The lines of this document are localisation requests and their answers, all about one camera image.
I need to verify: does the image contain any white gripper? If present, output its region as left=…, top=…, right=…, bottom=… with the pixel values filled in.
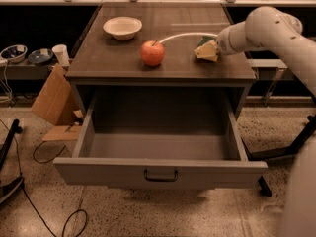
left=194, top=23, right=250, bottom=62

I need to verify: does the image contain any green and yellow sponge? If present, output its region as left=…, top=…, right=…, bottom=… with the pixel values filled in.
left=197, top=36, right=214, bottom=47

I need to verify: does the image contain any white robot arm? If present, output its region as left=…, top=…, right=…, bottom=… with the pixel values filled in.
left=208, top=6, right=316, bottom=237

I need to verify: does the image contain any grey drawer cabinet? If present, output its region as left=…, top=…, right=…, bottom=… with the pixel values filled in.
left=66, top=2, right=256, bottom=113

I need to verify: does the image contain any open grey top drawer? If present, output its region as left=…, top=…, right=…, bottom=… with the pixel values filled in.
left=53, top=86, right=268, bottom=190

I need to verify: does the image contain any red apple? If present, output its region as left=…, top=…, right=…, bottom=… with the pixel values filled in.
left=140, top=40, right=165, bottom=67

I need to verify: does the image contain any grey side shelf right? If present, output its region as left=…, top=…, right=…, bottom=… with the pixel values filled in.
left=248, top=59, right=288, bottom=81

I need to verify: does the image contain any grey side shelf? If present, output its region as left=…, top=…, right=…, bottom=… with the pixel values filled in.
left=0, top=59, right=57, bottom=80
left=248, top=59, right=288, bottom=81

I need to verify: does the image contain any white paper bowl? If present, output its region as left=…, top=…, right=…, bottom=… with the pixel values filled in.
left=103, top=17, right=142, bottom=41

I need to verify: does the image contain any white paper cup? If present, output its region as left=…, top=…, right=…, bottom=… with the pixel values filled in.
left=52, top=44, right=70, bottom=66

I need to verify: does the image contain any brown cardboard box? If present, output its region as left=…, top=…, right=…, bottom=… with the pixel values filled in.
left=32, top=64, right=83, bottom=141

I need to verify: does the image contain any blue bowl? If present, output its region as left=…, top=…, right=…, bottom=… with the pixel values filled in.
left=28, top=48, right=53, bottom=65
left=0, top=44, right=28, bottom=64

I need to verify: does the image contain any blue bowl far left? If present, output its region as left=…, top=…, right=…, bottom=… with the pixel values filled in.
left=0, top=44, right=28, bottom=64

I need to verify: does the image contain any grey side shelf left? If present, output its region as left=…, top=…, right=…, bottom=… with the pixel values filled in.
left=0, top=59, right=57, bottom=80

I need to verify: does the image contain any black stand leg left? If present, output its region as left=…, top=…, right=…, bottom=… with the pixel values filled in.
left=0, top=119, right=24, bottom=204

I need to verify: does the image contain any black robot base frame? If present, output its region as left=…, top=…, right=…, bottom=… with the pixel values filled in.
left=242, top=115, right=316, bottom=163

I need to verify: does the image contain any black drawer handle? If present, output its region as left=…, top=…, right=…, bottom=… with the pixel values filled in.
left=143, top=169, right=178, bottom=183

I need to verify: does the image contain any black floor cable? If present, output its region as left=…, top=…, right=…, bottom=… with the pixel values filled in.
left=0, top=119, right=89, bottom=237

